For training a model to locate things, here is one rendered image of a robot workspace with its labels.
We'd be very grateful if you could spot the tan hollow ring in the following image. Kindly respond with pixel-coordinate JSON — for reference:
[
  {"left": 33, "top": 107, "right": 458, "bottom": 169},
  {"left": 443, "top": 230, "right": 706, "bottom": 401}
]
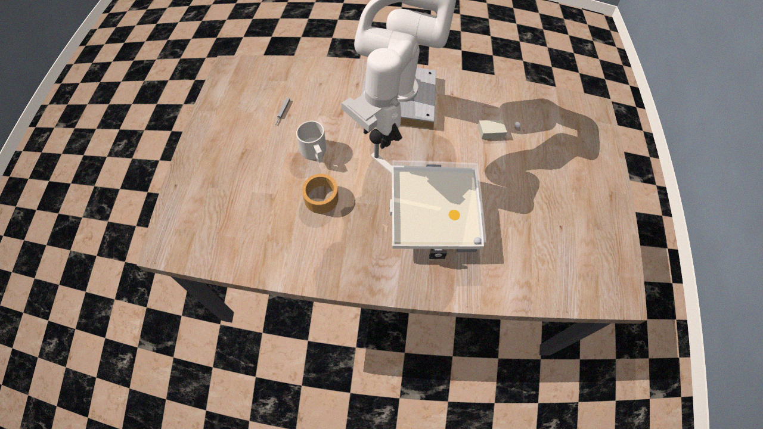
[{"left": 302, "top": 174, "right": 339, "bottom": 213}]

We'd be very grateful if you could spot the grey mug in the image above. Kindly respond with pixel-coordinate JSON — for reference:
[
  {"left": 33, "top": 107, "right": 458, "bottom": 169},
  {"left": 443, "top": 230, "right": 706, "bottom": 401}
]
[{"left": 296, "top": 121, "right": 326, "bottom": 163}]

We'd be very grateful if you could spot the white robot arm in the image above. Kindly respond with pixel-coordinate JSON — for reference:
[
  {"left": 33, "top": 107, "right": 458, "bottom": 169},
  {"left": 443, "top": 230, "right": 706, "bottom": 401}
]
[{"left": 342, "top": 0, "right": 456, "bottom": 132}]

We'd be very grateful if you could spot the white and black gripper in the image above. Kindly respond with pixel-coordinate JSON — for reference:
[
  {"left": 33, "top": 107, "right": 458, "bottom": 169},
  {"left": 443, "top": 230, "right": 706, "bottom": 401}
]
[{"left": 373, "top": 105, "right": 402, "bottom": 149}]

